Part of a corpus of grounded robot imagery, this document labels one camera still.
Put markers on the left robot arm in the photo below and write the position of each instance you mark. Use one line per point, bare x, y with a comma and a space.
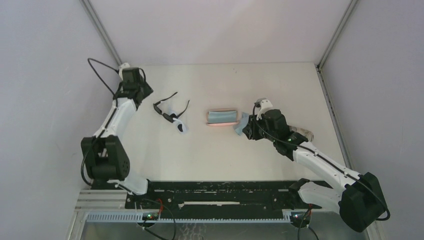
104, 157

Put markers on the light blue cloth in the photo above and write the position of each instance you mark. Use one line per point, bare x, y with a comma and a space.
238, 128
218, 117

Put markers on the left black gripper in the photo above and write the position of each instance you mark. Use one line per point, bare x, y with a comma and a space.
142, 91

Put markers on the white sunglasses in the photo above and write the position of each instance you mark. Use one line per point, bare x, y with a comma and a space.
179, 122

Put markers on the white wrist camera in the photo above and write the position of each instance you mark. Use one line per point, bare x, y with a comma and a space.
122, 67
263, 105

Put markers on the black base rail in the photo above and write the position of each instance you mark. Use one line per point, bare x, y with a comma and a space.
218, 200

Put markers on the patterned glasses case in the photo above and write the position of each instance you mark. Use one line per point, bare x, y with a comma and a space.
304, 132

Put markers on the pink glasses case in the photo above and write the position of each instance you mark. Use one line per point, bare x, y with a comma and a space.
222, 124

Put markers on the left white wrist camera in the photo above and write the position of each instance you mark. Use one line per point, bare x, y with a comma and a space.
122, 67

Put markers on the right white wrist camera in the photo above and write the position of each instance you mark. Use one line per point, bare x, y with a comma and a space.
263, 105

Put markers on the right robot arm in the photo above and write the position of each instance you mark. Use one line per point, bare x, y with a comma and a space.
357, 198

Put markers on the black sunglasses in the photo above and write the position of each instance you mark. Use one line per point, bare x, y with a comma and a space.
157, 106

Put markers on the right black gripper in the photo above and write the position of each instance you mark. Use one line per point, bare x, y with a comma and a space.
251, 130

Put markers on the aluminium frame rail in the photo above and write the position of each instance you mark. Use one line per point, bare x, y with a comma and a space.
108, 206

